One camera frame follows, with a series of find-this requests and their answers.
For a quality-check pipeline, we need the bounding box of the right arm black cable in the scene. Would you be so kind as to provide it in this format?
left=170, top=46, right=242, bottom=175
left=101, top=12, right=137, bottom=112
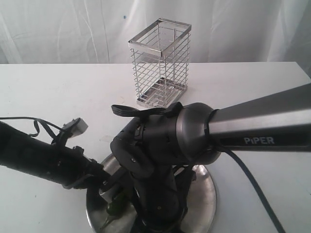
left=111, top=102, right=287, bottom=233

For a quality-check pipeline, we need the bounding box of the round steel plate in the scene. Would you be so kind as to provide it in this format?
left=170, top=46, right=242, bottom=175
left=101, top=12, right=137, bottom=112
left=86, top=155, right=217, bottom=233

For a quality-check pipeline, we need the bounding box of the white backdrop curtain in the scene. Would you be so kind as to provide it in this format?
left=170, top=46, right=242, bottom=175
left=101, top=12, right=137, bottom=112
left=0, top=0, right=311, bottom=74

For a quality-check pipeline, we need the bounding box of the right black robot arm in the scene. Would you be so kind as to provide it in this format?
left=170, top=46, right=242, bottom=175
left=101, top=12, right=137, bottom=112
left=110, top=84, right=311, bottom=233

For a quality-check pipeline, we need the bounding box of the wire mesh utensil holder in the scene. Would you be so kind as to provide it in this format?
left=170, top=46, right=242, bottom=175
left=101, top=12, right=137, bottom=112
left=128, top=18, right=191, bottom=108

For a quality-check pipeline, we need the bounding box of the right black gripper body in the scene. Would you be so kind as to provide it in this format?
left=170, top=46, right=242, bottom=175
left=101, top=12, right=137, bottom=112
left=130, top=167, right=194, bottom=233

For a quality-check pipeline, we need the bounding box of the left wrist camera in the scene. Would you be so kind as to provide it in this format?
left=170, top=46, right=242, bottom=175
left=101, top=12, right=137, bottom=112
left=62, top=117, right=88, bottom=138

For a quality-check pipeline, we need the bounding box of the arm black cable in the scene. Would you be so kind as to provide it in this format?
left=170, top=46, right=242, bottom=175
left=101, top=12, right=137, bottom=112
left=0, top=117, right=73, bottom=146
left=111, top=102, right=287, bottom=233

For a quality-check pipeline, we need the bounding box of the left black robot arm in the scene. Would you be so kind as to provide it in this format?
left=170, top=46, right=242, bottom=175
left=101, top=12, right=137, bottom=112
left=0, top=122, right=110, bottom=189

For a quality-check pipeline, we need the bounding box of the green chili pepper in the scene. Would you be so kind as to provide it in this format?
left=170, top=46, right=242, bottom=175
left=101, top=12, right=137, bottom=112
left=100, top=191, right=130, bottom=230

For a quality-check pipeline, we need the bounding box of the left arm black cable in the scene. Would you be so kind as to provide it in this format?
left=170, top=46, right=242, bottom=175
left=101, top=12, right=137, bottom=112
left=0, top=117, right=73, bottom=146

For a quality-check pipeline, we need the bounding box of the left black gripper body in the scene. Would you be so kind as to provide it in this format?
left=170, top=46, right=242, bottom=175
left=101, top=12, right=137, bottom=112
left=62, top=146, right=109, bottom=189

